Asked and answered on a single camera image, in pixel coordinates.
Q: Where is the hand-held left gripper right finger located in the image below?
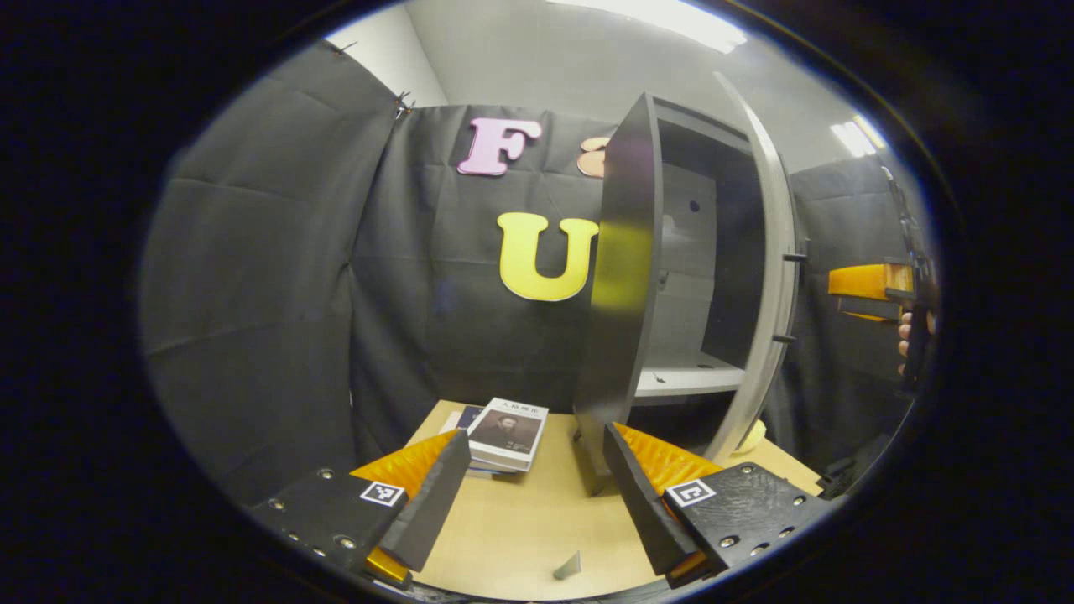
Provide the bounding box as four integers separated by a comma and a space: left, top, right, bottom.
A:
601, 424, 848, 590

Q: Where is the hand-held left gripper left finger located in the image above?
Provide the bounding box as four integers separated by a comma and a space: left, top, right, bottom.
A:
248, 430, 472, 592

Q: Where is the black door handle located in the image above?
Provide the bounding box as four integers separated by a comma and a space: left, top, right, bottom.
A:
772, 239, 813, 345

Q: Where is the white cabinet door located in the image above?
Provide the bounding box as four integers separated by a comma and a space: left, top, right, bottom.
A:
703, 71, 800, 464

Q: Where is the dark grey cabinet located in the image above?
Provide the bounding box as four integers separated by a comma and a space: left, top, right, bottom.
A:
573, 91, 769, 497

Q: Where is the portrait cover book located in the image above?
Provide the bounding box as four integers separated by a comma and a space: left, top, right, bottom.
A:
467, 397, 550, 472

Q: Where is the small ceiling light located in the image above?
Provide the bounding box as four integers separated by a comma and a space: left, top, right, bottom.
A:
831, 116, 887, 159

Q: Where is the black backdrop cloth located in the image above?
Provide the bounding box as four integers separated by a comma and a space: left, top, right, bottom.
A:
138, 38, 924, 504

